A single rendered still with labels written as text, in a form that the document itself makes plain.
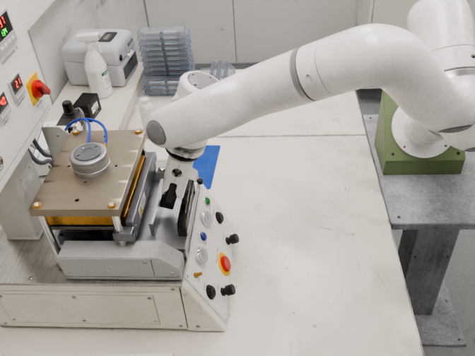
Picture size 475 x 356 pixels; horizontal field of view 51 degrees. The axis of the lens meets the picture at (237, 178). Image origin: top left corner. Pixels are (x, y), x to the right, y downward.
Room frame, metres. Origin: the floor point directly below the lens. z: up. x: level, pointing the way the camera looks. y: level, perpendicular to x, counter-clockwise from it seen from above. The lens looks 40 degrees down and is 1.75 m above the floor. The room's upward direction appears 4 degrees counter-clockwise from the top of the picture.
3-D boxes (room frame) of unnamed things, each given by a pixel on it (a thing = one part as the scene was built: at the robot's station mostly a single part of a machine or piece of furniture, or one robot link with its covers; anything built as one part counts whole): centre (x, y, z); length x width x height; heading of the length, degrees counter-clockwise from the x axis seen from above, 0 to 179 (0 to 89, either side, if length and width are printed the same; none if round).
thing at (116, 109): (1.56, 0.54, 0.77); 0.84 x 0.30 x 0.04; 175
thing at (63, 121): (1.08, 0.42, 1.05); 0.15 x 0.05 x 0.15; 174
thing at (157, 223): (0.84, 0.26, 0.97); 0.30 x 0.22 x 0.08; 84
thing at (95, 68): (1.71, 0.50, 0.92); 0.09 x 0.08 x 0.25; 92
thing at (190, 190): (0.82, 0.12, 0.99); 0.15 x 0.02 x 0.04; 174
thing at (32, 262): (0.84, 0.34, 0.93); 0.46 x 0.35 x 0.01; 84
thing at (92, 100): (1.56, 0.52, 0.83); 0.09 x 0.06 x 0.07; 167
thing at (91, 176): (0.86, 0.34, 1.08); 0.31 x 0.24 x 0.13; 174
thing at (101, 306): (0.86, 0.30, 0.84); 0.53 x 0.37 x 0.17; 84
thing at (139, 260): (0.70, 0.25, 0.96); 0.25 x 0.05 x 0.07; 84
